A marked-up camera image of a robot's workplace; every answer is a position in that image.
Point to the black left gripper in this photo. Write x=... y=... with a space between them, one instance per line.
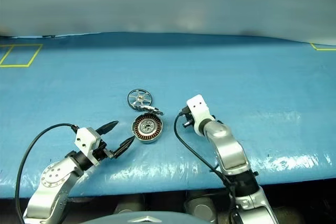
x=101 y=150

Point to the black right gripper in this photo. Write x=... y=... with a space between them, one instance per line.
x=189 y=119

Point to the motor housing with copper windings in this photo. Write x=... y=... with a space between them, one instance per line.
x=147 y=128

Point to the silver spoked rotor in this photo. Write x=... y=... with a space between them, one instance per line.
x=140 y=98

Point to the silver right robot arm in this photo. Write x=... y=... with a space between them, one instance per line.
x=231 y=150

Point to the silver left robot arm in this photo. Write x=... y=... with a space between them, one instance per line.
x=50 y=182

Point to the blue plastic table cover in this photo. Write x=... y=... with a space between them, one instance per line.
x=236 y=82

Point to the dark rounded grey shape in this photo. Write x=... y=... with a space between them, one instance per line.
x=200 y=208
x=128 y=207

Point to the grey robot torso with emblem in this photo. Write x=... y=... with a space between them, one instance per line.
x=147 y=218

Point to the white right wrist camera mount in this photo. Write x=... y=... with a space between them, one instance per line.
x=199 y=106

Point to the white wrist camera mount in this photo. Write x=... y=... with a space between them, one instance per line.
x=199 y=106
x=85 y=140

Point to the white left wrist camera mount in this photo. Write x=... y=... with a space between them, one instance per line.
x=85 y=140

